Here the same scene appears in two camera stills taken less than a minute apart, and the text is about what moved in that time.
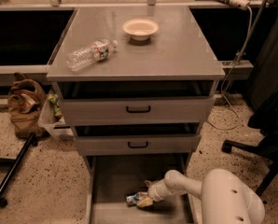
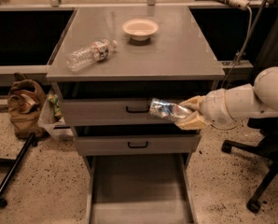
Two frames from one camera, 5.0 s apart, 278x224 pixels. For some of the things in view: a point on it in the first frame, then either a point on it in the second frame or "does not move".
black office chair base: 269,91 does not move
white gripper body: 155,190 to 215,106
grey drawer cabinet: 136,84 does not move
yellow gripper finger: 145,201 to 194,122
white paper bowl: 140,29 does not move
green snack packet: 54,98 does not move
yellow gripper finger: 149,183 to 195,103
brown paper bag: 26,104 does not move
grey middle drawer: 137,139 does not move
